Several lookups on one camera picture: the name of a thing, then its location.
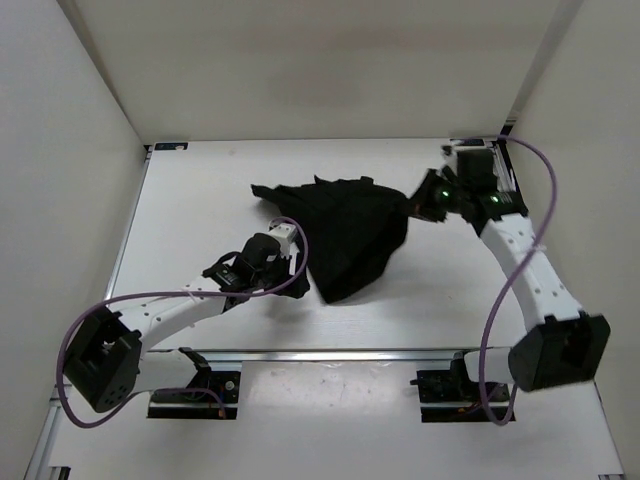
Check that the blue label sticker right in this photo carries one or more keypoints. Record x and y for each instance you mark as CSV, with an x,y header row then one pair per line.
x,y
468,143

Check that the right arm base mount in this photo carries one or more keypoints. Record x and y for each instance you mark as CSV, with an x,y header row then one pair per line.
x,y
447,395

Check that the black skirt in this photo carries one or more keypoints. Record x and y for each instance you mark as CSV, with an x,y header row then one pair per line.
x,y
353,227

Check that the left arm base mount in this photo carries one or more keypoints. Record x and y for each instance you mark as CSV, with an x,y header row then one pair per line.
x,y
196,389

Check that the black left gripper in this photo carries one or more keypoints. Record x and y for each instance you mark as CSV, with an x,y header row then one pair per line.
x,y
285,265

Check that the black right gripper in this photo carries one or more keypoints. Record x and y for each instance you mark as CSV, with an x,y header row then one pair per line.
x,y
420,200

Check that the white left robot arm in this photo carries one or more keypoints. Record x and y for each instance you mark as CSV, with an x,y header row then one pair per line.
x,y
110,355

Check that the aluminium table edge rail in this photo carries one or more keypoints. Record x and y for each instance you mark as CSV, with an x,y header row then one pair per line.
x,y
331,356

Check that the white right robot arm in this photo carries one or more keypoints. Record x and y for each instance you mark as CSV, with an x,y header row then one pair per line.
x,y
562,344

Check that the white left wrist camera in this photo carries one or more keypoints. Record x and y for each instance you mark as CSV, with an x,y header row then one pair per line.
x,y
285,234

